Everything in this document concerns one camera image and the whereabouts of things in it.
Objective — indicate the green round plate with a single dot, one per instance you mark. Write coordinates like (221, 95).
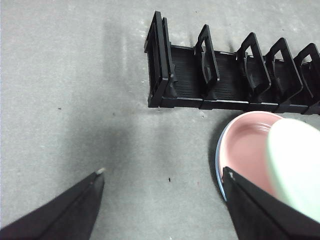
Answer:
(295, 162)

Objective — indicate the black plastic plate rack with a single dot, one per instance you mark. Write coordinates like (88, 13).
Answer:
(225, 102)

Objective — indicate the blue round plate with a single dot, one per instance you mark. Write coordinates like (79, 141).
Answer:
(217, 160)

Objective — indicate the pink round plate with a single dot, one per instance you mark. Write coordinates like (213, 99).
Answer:
(245, 145)

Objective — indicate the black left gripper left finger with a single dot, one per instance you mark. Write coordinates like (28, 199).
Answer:
(70, 215)

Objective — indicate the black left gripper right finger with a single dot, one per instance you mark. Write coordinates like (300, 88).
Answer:
(262, 217)

